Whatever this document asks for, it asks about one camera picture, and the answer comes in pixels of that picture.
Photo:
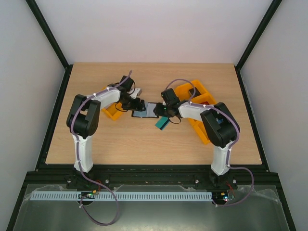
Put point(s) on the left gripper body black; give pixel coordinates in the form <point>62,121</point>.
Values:
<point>129,104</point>

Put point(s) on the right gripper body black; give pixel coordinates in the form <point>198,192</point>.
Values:
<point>161,111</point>

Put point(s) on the teal credit card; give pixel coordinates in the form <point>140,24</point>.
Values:
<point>162,123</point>

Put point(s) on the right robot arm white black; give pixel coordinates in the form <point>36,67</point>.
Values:
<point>220,126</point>

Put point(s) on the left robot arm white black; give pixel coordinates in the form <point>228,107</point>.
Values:
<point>84,115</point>

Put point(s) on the small yellow bin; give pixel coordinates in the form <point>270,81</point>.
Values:
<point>113,111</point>

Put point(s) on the black item in bin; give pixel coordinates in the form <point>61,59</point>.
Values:
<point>194,92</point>

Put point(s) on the yellow three-compartment bin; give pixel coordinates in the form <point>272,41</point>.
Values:
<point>193,110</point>

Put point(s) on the left black frame post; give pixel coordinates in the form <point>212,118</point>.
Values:
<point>48,33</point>

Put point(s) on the black frame post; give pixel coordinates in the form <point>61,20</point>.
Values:
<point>273,7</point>
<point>48,33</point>

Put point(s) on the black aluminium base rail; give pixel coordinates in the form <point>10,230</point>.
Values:
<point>198,177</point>

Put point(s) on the white slotted cable duct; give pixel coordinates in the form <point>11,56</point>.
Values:
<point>122,196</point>

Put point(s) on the right black frame post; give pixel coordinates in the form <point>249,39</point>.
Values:
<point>273,7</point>

